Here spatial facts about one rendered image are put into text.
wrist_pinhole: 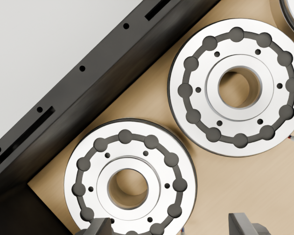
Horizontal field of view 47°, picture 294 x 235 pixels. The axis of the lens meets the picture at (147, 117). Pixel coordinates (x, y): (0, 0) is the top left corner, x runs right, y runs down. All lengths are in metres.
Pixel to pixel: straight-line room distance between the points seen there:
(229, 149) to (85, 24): 0.26
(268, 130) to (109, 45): 0.14
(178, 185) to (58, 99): 0.12
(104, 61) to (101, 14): 0.25
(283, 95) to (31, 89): 0.30
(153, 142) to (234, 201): 0.09
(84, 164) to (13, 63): 0.23
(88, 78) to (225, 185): 0.16
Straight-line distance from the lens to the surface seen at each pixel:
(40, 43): 0.45
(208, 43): 0.26
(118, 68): 0.20
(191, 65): 0.25
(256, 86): 0.26
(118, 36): 0.19
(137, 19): 0.19
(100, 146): 0.26
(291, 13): 0.27
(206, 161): 0.29
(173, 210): 0.26
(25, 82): 0.45
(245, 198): 0.30
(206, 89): 0.25
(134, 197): 0.29
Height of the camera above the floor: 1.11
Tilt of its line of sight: 85 degrees down
